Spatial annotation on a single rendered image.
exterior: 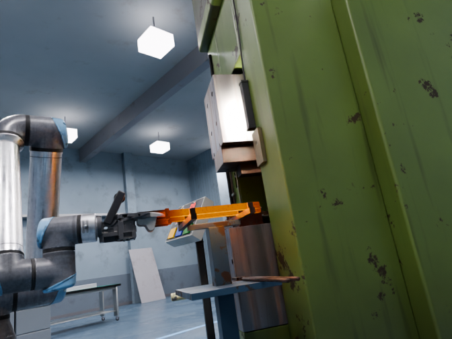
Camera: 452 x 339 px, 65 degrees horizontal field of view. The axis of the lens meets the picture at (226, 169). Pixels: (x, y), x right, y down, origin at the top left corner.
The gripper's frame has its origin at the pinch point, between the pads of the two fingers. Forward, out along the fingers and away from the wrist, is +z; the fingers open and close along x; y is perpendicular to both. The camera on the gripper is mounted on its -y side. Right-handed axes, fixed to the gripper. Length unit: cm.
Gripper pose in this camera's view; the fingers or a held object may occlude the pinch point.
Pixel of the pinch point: (160, 214)
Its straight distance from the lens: 121.7
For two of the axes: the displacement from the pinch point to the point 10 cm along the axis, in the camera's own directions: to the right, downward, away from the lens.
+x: 2.7, -2.9, -9.2
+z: 9.5, -0.6, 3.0
